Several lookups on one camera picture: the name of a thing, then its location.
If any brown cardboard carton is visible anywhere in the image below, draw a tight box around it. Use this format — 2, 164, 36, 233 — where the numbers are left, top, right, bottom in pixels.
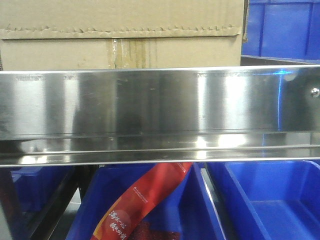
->
0, 0, 249, 71

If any blue bin lower middle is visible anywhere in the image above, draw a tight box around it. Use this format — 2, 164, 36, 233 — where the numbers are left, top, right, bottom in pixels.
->
66, 163, 227, 240

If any blue bin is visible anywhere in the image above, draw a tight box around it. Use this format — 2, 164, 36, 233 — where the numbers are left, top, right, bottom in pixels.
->
242, 0, 320, 60
207, 160, 320, 240
10, 166, 73, 212
66, 163, 227, 240

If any red snack package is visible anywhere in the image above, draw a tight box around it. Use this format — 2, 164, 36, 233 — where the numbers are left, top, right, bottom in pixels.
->
91, 162, 193, 240

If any blue bin lower right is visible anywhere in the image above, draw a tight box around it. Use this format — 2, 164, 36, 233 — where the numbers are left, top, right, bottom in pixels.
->
207, 160, 320, 240

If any blue bin lower left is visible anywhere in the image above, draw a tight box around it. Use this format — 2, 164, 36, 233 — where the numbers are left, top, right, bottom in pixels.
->
10, 166, 73, 212

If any blue bin upper right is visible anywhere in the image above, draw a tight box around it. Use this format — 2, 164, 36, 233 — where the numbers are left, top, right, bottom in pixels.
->
242, 0, 320, 60

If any stainless steel shelf rail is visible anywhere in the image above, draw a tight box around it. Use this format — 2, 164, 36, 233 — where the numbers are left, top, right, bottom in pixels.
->
0, 65, 320, 167

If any dark shelf frame post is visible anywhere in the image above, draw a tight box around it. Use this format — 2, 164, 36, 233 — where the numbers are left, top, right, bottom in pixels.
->
0, 166, 89, 240

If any shelf rail screw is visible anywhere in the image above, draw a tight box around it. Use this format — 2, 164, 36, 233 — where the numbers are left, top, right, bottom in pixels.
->
310, 87, 320, 98

